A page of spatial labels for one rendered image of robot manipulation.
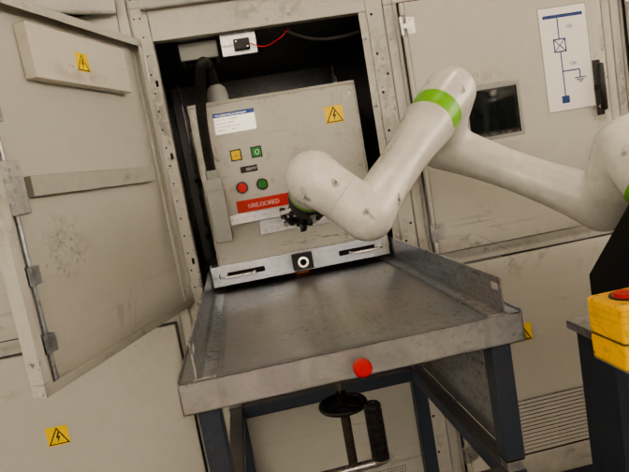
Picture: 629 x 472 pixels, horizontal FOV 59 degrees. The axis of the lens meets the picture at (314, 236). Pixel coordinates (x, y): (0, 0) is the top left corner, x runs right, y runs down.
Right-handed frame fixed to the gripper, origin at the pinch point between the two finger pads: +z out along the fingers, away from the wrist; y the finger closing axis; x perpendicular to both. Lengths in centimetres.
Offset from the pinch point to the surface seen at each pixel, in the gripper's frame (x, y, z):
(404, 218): 0.2, 32.1, 18.5
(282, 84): 79, 12, 73
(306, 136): 28.9, 7.8, 12.8
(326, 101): 37.3, 15.3, 9.8
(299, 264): -6.7, -1.5, 21.7
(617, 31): 42, 107, 4
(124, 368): -25, -55, 26
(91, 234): 2, -48, -16
